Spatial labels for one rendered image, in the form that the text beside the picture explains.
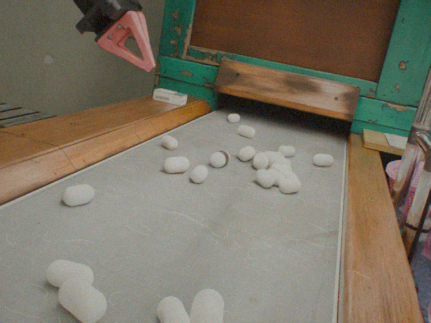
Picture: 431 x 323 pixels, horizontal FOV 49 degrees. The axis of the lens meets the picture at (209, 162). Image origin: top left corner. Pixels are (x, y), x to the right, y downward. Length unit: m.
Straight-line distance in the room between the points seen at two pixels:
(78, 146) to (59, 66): 1.61
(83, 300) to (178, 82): 0.86
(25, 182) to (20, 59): 1.82
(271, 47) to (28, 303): 0.85
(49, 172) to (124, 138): 0.18
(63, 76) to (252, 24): 1.26
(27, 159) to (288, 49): 0.69
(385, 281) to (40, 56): 2.00
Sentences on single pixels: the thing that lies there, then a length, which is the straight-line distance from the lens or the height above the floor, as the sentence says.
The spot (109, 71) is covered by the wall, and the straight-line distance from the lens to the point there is 2.09.
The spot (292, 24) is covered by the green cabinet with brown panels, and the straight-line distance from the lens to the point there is 1.08.
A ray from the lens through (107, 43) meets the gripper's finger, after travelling 0.70.
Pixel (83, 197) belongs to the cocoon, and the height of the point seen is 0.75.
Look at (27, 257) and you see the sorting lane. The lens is 0.39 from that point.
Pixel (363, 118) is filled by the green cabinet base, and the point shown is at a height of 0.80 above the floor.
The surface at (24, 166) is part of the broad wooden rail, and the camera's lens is 0.52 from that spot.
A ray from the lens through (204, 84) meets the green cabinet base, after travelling 1.11.
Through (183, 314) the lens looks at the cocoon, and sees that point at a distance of 0.31.
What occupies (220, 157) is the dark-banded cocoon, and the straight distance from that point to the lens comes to 0.66.
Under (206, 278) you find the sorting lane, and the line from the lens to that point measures 0.38.
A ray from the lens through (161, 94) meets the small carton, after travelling 0.96.
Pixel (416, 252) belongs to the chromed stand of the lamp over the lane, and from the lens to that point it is 0.54.
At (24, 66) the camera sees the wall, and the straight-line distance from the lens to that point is 2.30.
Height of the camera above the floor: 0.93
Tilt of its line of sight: 16 degrees down
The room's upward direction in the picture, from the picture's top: 11 degrees clockwise
